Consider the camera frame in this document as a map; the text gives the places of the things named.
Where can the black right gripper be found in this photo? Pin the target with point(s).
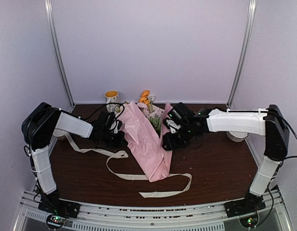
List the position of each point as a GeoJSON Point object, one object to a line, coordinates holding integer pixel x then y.
{"type": "Point", "coordinates": [170, 143]}

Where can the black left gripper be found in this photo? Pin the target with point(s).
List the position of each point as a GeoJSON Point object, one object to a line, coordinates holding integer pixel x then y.
{"type": "Point", "coordinates": [120, 142]}

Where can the purple fake flower bunch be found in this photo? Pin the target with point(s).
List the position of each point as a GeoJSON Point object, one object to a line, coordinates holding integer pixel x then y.
{"type": "Point", "coordinates": [155, 120]}

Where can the pink wrapping paper sheet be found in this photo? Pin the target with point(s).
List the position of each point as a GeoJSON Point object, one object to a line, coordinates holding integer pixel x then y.
{"type": "Point", "coordinates": [145, 144]}

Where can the white patterned mug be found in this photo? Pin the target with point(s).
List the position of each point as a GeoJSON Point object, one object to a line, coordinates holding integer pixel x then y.
{"type": "Point", "coordinates": [112, 101]}

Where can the white fake flower stem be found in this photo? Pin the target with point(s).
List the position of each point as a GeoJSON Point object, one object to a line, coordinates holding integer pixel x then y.
{"type": "Point", "coordinates": [151, 98]}

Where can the beige printed ribbon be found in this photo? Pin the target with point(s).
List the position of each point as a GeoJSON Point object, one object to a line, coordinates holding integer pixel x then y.
{"type": "Point", "coordinates": [132, 165]}

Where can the orange fake flower stem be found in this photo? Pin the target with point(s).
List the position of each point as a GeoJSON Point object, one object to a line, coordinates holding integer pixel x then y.
{"type": "Point", "coordinates": [144, 98]}

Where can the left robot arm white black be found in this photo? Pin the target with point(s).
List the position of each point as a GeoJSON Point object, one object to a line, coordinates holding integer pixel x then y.
{"type": "Point", "coordinates": [45, 122]}

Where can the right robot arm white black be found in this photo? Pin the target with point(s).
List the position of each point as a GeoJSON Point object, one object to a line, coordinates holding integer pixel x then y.
{"type": "Point", "coordinates": [185, 124]}

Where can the white ceramic bowl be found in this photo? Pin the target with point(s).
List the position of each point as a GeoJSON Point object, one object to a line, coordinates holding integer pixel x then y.
{"type": "Point", "coordinates": [60, 134]}

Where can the white scalloped dish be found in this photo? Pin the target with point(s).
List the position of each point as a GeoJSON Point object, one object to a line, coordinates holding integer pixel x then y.
{"type": "Point", "coordinates": [237, 136]}

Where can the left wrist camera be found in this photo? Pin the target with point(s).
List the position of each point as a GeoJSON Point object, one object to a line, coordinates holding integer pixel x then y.
{"type": "Point", "coordinates": [116, 125]}

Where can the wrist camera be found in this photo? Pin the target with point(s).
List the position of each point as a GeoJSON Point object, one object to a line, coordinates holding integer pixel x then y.
{"type": "Point", "coordinates": [171, 125]}
{"type": "Point", "coordinates": [116, 125]}

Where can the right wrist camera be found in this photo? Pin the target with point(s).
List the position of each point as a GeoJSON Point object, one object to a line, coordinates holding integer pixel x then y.
{"type": "Point", "coordinates": [171, 125]}

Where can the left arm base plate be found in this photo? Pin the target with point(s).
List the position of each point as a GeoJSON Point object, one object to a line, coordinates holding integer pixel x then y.
{"type": "Point", "coordinates": [65, 208]}

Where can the right aluminium frame post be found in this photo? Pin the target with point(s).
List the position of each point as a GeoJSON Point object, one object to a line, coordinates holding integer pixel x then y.
{"type": "Point", "coordinates": [251, 13]}

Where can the aluminium frame post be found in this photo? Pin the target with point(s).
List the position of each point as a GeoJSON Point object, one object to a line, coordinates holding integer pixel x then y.
{"type": "Point", "coordinates": [251, 13]}
{"type": "Point", "coordinates": [57, 52]}

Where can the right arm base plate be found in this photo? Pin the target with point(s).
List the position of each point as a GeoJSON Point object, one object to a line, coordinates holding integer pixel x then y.
{"type": "Point", "coordinates": [243, 206]}

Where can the aluminium front rail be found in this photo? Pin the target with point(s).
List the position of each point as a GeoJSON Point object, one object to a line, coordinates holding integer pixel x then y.
{"type": "Point", "coordinates": [205, 217]}

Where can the left aluminium frame post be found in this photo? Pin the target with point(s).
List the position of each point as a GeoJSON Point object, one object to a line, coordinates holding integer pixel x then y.
{"type": "Point", "coordinates": [57, 52]}

